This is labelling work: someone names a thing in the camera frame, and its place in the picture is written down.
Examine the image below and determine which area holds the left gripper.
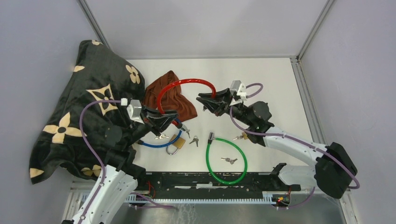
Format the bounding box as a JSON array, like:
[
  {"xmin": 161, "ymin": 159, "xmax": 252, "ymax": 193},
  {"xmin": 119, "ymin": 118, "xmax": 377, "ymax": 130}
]
[{"xmin": 124, "ymin": 103, "xmax": 178, "ymax": 147}]

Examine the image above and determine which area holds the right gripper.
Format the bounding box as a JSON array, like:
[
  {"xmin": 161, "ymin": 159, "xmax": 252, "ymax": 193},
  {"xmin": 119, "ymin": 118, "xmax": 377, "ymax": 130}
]
[{"xmin": 196, "ymin": 89, "xmax": 253, "ymax": 127}]

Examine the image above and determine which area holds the blue cable lock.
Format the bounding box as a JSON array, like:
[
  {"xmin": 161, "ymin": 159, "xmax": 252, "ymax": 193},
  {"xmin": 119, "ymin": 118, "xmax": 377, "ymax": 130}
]
[{"xmin": 137, "ymin": 119, "xmax": 184, "ymax": 148}]

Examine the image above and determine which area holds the red cable lock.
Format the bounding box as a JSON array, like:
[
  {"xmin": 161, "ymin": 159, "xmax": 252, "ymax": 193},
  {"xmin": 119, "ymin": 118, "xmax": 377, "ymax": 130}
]
[{"xmin": 156, "ymin": 78, "xmax": 216, "ymax": 112}]

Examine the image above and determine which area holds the large brass padlock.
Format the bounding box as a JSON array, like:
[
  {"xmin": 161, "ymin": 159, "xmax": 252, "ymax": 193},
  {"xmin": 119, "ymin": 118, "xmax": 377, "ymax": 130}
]
[{"xmin": 165, "ymin": 134, "xmax": 186, "ymax": 155}]

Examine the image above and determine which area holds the blue lock key bunch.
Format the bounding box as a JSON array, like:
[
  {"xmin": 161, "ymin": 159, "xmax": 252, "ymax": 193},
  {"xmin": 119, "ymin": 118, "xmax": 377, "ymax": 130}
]
[{"xmin": 155, "ymin": 134, "xmax": 169, "ymax": 140}]

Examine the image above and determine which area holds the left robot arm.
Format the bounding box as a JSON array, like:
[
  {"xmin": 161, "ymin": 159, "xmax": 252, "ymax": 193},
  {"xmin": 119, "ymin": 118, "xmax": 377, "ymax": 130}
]
[{"xmin": 62, "ymin": 103, "xmax": 178, "ymax": 224}]

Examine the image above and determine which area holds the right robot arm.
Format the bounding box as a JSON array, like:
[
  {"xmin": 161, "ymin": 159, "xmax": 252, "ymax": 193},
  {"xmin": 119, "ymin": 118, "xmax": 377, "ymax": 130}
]
[{"xmin": 196, "ymin": 89, "xmax": 361, "ymax": 199}]

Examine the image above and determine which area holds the brown cloth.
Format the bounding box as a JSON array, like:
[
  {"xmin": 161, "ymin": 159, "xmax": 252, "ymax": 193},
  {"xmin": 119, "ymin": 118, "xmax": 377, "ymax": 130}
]
[{"xmin": 142, "ymin": 70, "xmax": 198, "ymax": 122}]

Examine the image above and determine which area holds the black floral blanket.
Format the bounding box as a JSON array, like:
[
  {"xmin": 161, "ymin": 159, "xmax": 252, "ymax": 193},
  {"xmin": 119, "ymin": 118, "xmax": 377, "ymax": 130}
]
[{"xmin": 29, "ymin": 40, "xmax": 145, "ymax": 184}]

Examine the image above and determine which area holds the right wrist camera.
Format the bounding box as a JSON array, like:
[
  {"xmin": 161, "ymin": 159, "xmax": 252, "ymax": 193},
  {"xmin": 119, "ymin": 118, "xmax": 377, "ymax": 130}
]
[{"xmin": 230, "ymin": 80, "xmax": 247, "ymax": 101}]

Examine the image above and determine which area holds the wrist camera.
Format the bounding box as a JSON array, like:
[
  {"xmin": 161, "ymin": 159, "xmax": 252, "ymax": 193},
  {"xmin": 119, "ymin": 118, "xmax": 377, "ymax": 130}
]
[
  {"xmin": 127, "ymin": 99, "xmax": 144, "ymax": 124},
  {"xmin": 230, "ymin": 80, "xmax": 247, "ymax": 101}
]

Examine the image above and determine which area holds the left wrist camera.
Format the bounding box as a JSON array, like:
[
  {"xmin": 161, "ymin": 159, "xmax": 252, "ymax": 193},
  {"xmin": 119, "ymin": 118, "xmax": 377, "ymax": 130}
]
[{"xmin": 127, "ymin": 99, "xmax": 144, "ymax": 124}]

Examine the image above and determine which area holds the green cable lock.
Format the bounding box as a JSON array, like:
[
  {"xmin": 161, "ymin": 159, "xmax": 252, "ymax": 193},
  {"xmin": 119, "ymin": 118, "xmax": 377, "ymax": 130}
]
[{"xmin": 205, "ymin": 132, "xmax": 248, "ymax": 186}]

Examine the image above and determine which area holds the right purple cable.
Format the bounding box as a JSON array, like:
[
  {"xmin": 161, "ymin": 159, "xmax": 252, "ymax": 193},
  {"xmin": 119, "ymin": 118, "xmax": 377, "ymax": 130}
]
[{"xmin": 229, "ymin": 83, "xmax": 361, "ymax": 190}]

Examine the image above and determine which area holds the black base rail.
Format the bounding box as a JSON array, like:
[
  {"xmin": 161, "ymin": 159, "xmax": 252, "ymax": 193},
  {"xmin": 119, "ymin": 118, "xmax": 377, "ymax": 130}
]
[{"xmin": 136, "ymin": 172, "xmax": 301, "ymax": 199}]

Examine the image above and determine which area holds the aluminium frame right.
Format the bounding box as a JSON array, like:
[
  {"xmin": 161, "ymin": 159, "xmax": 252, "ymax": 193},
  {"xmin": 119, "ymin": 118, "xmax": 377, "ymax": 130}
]
[{"xmin": 290, "ymin": 57, "xmax": 359, "ymax": 224}]

